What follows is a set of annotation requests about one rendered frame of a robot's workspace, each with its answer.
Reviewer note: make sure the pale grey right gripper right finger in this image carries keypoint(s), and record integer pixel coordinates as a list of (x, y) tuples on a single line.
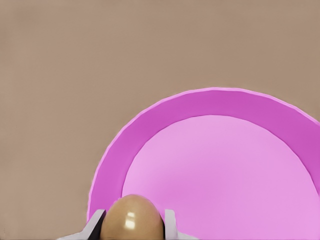
[(170, 225)]

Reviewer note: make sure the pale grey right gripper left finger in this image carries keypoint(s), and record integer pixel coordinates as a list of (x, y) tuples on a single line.
[(90, 227)]

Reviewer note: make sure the brown egg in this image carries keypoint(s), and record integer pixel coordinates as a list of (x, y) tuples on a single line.
[(132, 220)]

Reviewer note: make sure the pink round plate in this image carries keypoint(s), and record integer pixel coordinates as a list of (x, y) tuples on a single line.
[(225, 175)]

